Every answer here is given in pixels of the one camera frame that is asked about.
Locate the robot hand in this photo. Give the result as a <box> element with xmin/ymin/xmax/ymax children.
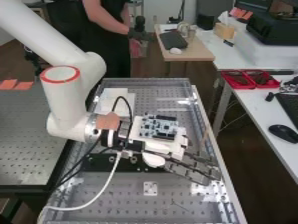
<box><xmin>128</xmin><ymin>113</ymin><xmax>224</xmax><ymax>187</ymax></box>

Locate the small white square block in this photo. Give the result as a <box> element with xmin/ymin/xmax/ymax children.
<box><xmin>141</xmin><ymin>181</ymin><xmax>160</xmax><ymax>197</ymax></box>

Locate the clear box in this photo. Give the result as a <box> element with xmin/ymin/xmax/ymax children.
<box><xmin>40</xmin><ymin>77</ymin><xmax>249</xmax><ymax>224</ymax></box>

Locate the black plate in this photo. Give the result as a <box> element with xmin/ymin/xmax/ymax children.
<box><xmin>83</xmin><ymin>150</ymin><xmax>180</xmax><ymax>173</ymax></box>

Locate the small white box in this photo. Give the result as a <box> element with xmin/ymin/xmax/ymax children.
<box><xmin>98</xmin><ymin>86</ymin><xmax>137</xmax><ymax>115</ymax></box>

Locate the white desk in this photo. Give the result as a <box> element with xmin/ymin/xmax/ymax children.
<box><xmin>193</xmin><ymin>19</ymin><xmax>298</xmax><ymax>73</ymax></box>
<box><xmin>212</xmin><ymin>73</ymin><xmax>298</xmax><ymax>185</ymax></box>

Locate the red tray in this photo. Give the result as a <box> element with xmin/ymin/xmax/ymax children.
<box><xmin>220</xmin><ymin>69</ymin><xmax>259</xmax><ymax>90</ymax></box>
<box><xmin>245</xmin><ymin>68</ymin><xmax>282</xmax><ymax>90</ymax></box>

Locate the black computer mouse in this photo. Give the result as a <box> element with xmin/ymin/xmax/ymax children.
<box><xmin>268</xmin><ymin>123</ymin><xmax>298</xmax><ymax>145</ymax></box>

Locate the wooden desk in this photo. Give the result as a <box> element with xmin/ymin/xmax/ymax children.
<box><xmin>153</xmin><ymin>23</ymin><xmax>217</xmax><ymax>63</ymax></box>

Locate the person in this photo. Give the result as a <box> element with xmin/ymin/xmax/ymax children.
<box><xmin>46</xmin><ymin>0</ymin><xmax>155</xmax><ymax>80</ymax></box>

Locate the black cable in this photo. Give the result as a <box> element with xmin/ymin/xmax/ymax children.
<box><xmin>110</xmin><ymin>95</ymin><xmax>136</xmax><ymax>135</ymax></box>
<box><xmin>47</xmin><ymin>135</ymin><xmax>104</xmax><ymax>195</ymax></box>

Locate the white cable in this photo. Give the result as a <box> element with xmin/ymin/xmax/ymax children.
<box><xmin>36</xmin><ymin>151</ymin><xmax>124</xmax><ymax>224</ymax></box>

